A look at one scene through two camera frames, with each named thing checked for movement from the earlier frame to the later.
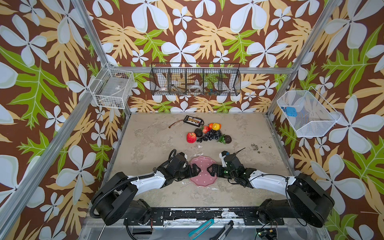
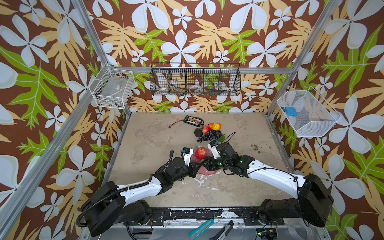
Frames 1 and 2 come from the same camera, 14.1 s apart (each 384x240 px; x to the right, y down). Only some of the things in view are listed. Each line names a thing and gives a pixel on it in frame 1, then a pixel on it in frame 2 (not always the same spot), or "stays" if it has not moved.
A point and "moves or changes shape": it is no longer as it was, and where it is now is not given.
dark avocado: x=198 y=132 stays
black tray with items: x=193 y=121 stays
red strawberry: x=206 y=129 stays
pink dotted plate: x=204 y=177 moves or changes shape
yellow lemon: x=216 y=126 stays
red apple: x=191 y=137 -> x=200 y=153
